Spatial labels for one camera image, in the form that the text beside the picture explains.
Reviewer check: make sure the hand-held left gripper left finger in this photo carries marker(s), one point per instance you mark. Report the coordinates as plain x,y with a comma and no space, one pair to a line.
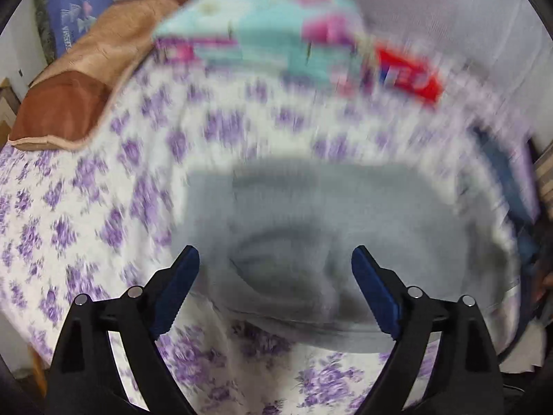
175,294

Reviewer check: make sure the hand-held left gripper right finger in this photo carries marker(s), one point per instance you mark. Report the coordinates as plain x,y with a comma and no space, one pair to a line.
375,294

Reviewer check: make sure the grey pants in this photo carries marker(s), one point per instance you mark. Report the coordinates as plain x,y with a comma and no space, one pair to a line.
311,246

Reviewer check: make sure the purple floral bed sheet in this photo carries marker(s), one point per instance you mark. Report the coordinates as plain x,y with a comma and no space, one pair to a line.
142,190

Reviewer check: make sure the dark blue cloth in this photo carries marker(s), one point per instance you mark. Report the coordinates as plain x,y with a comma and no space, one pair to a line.
507,173

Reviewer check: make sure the red packet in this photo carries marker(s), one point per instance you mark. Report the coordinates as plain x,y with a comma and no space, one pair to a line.
408,73

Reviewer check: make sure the brown pillow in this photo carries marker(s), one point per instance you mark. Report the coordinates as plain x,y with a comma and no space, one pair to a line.
73,82

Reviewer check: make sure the turquoise and pink patterned blanket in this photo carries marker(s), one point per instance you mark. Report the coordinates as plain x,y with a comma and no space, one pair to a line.
268,34

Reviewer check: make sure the blue printed cloth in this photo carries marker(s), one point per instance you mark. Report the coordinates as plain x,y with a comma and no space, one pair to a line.
75,4

